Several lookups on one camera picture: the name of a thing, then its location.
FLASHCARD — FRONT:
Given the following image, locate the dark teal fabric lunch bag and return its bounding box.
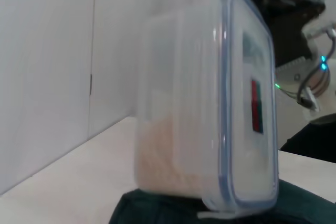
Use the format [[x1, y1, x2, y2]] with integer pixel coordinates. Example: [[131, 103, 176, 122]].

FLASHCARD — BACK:
[[109, 178, 336, 224]]

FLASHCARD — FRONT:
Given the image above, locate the grey right wrist cable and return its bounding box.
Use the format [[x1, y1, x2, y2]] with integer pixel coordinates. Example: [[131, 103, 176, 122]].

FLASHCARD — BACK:
[[282, 27, 336, 111]]

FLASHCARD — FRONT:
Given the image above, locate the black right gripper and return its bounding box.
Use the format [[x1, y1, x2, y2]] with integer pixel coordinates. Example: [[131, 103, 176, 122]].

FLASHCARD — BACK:
[[236, 0, 327, 70]]

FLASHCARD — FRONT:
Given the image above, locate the clear plastic food container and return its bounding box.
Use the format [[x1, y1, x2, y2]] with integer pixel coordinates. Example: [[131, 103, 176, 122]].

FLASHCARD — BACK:
[[133, 0, 279, 221]]

